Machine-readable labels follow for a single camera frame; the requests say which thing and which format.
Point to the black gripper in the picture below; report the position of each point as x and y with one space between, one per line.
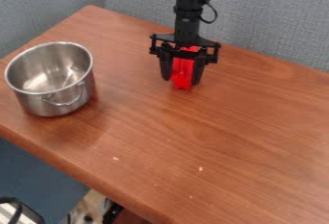
185 44

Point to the red star-shaped block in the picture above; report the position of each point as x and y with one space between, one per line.
182 73

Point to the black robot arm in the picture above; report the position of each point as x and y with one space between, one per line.
194 5

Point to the stainless steel pot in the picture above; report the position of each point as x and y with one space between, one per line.
51 78

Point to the white striped object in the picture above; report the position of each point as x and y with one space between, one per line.
7 213

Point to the clutter under table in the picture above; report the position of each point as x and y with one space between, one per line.
90 210

